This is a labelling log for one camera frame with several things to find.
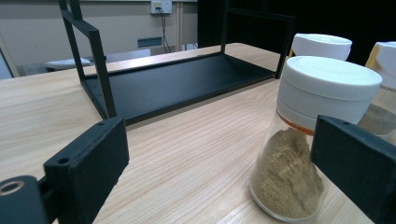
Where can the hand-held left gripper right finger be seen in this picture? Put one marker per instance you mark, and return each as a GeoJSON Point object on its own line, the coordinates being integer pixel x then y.
{"type": "Point", "coordinates": [358, 165]}

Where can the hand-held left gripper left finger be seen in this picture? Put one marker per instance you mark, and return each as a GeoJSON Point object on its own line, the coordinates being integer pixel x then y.
{"type": "Point", "coordinates": [90, 168]}

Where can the tan powder spice jar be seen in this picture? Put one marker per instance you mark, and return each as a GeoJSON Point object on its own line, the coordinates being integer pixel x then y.
{"type": "Point", "coordinates": [289, 174]}

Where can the grey powder spice jar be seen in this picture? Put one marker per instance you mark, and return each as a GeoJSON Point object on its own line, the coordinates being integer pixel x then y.
{"type": "Point", "coordinates": [387, 62]}

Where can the black metal shelf rack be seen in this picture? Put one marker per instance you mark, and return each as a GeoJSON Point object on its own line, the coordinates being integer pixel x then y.
{"type": "Point", "coordinates": [174, 84]}

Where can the red powder spice jar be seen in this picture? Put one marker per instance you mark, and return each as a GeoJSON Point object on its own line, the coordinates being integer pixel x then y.
{"type": "Point", "coordinates": [320, 46]}

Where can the white round object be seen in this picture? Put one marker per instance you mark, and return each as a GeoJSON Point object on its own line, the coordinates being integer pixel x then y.
{"type": "Point", "coordinates": [67, 63]}

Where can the black curtain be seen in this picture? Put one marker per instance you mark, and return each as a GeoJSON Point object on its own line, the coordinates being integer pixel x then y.
{"type": "Point", "coordinates": [327, 15]}

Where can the white wall socket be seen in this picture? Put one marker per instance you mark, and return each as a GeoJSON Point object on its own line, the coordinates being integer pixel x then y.
{"type": "Point", "coordinates": [161, 6]}

